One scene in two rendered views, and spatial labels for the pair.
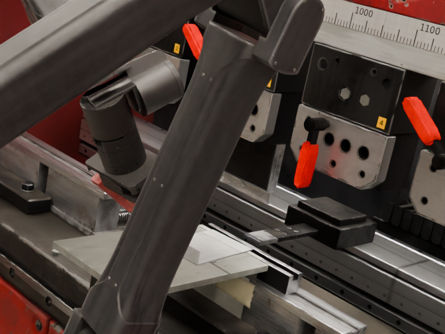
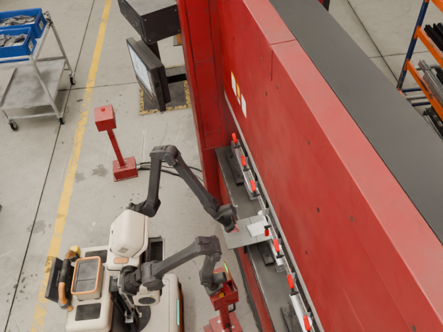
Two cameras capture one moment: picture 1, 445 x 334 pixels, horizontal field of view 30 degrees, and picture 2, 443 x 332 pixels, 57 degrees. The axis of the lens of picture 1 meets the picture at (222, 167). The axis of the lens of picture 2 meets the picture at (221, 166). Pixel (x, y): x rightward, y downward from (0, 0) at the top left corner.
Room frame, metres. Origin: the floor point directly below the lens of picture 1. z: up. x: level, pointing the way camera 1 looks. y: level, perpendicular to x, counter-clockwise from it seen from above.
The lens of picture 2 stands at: (0.00, -0.68, 3.09)
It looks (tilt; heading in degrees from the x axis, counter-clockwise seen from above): 48 degrees down; 38
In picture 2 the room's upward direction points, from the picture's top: 6 degrees counter-clockwise
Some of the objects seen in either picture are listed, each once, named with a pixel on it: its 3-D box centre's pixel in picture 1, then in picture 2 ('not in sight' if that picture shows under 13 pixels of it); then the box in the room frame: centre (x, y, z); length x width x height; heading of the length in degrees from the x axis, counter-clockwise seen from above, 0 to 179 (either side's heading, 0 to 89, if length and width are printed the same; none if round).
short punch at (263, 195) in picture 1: (251, 164); not in sight; (1.23, -0.04, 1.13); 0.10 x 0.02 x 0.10; 47
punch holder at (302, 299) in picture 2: not in sight; (309, 294); (0.84, -0.46, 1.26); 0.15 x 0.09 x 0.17; 47
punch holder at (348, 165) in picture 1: (360, 115); (280, 224); (1.11, -0.17, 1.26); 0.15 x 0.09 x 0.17; 47
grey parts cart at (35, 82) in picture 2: not in sight; (29, 72); (1.96, 3.47, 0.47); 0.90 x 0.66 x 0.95; 38
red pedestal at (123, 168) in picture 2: not in sight; (115, 143); (1.63, 1.83, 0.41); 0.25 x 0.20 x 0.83; 137
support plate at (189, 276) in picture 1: (163, 256); (245, 231); (1.12, 0.06, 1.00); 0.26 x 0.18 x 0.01; 137
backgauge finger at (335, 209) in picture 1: (304, 224); not in sight; (1.34, -0.16, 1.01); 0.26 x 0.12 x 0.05; 137
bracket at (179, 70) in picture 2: not in sight; (182, 85); (1.91, 1.10, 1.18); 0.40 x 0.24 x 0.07; 47
